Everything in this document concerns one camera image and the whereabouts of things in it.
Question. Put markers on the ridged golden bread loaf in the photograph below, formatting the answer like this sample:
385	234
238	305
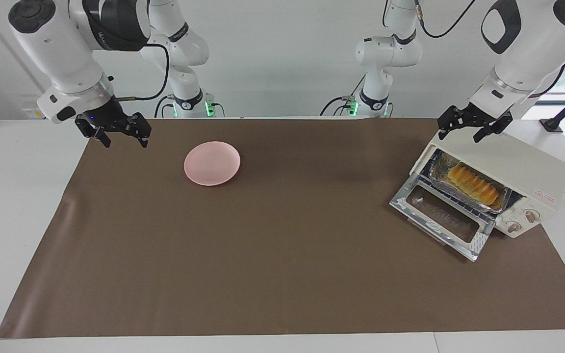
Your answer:
474	185

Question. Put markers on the foil-lined glass oven door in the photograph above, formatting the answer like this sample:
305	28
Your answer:
400	201

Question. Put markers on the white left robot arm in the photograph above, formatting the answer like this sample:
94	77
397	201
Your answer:
527	54

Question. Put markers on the brown table mat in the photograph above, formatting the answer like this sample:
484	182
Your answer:
282	255

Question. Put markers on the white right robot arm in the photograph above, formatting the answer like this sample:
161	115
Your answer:
57	54

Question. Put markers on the white wall power socket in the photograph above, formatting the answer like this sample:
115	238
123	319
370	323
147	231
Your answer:
30	113

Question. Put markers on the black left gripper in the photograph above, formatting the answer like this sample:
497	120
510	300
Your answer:
469	117

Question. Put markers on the pink round plate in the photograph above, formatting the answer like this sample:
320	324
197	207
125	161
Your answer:
212	163

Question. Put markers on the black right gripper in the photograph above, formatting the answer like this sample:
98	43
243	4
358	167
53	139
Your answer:
111	120

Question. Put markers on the aluminium foil baking tray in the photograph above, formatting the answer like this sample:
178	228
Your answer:
438	169

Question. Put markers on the cream oven knob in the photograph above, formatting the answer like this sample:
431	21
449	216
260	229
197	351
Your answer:
514	226
532	216

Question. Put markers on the cream toaster oven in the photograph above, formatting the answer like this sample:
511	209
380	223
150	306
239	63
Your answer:
518	162

